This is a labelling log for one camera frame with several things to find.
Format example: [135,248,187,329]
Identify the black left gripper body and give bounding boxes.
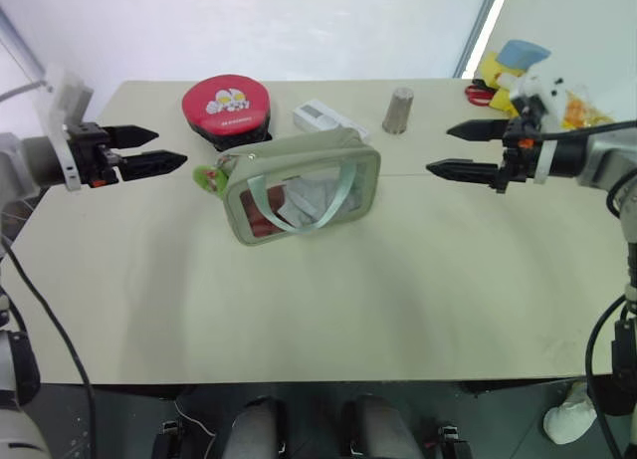
[63,121,123,189]

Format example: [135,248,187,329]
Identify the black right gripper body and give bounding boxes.
[496,108,545,195]

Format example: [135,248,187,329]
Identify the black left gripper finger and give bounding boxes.
[107,124,161,150]
[119,149,189,183]

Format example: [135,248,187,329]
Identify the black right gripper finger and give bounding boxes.
[445,118,509,143]
[425,157,502,186]

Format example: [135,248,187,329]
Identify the red round pouch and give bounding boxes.
[180,73,275,152]

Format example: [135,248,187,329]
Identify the dark red cloth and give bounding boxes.
[239,186,286,238]

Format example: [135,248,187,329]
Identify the green transparent toiletry bag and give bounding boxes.
[220,125,382,248]

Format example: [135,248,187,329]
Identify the green plush zipper charm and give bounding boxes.
[192,161,232,197]

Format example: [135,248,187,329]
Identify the yellow sponge cloth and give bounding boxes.
[478,50,525,117]

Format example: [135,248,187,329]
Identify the orange clear snack bag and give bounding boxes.
[560,84,617,131]

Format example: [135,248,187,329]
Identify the silver metal cup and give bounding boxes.
[381,86,416,135]

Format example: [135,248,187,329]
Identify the blue sponge block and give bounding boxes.
[497,39,553,73]

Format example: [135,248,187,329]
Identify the white remote control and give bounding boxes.
[292,98,371,142]

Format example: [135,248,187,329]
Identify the white shoe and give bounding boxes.
[542,380,598,446]

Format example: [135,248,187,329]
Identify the dark rounded grey shape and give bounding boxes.
[232,395,289,459]
[341,393,425,459]

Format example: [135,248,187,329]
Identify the red handled scissors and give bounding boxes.
[464,80,495,108]

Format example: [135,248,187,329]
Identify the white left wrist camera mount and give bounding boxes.
[37,63,96,192]

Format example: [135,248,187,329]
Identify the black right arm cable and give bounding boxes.
[539,118,637,459]

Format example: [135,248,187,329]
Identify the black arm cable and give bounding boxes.
[539,118,637,459]
[0,232,97,459]

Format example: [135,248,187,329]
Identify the grey window frame post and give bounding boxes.
[451,0,513,80]

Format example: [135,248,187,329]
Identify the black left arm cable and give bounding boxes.
[0,232,97,459]

